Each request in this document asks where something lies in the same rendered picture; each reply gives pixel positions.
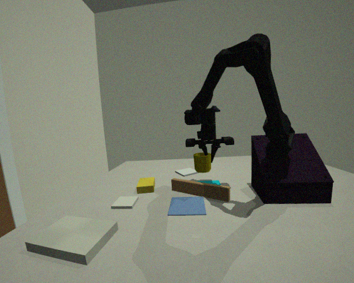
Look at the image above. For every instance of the yellow rectangular block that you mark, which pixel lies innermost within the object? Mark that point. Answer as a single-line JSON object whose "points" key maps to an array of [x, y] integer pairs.
{"points": [[146, 185]]}

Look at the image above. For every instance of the light brown wooden plank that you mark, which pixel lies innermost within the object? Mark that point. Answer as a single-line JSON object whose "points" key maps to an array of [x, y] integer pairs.
{"points": [[207, 190]]}

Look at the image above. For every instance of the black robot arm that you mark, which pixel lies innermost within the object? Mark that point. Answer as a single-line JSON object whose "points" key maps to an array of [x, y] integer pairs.
{"points": [[255, 55]]}

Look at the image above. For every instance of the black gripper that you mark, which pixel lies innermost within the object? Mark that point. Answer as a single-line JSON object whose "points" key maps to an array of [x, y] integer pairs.
{"points": [[208, 132]]}

